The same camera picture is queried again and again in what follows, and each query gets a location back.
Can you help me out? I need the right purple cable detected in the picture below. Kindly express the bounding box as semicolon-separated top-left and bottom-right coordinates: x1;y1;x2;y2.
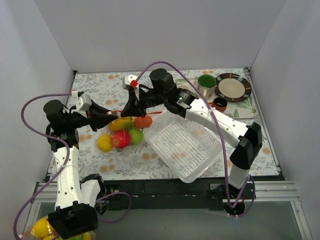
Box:
129;60;257;217

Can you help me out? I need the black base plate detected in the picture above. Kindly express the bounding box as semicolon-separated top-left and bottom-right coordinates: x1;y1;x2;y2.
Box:
44;172;286;212

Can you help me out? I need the cream mug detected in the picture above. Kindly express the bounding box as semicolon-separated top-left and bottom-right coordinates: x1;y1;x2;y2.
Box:
177;84;192;91

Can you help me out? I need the white plastic basket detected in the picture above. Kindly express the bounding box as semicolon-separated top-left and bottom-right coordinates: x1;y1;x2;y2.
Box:
144;110;223;184

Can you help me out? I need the aluminium front rail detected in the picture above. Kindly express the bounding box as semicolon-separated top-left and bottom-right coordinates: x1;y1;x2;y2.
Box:
34;181;301;204

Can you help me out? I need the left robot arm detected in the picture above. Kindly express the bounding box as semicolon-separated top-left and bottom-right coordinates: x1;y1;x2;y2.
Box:
43;98;117;240

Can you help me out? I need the purple cable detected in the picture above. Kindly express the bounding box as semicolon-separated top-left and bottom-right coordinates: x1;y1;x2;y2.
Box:
129;60;257;217
12;91;133;240

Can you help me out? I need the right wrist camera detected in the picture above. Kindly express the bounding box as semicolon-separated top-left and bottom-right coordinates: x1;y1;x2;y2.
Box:
122;74;139;90

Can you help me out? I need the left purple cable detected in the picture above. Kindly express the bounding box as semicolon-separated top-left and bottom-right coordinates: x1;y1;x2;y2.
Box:
12;91;133;240

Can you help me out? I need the zip bag of fake fruit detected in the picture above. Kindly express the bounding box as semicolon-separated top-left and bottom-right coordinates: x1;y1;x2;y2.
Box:
96;110;161;153

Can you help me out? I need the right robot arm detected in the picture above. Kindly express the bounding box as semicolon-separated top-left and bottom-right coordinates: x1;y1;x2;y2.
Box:
121;68;263;199

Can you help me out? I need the striped rim plate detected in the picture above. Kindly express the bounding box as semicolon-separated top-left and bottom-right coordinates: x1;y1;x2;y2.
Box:
215;73;252;103

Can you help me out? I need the small brown cup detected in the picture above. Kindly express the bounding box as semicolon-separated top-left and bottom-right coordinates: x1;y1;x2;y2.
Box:
209;97;228;112

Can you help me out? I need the floral table mat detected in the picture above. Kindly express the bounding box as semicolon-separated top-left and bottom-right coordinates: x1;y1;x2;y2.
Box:
72;68;281;180

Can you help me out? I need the green inside floral mug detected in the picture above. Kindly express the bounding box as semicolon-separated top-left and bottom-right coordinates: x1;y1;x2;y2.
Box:
196;74;217;101

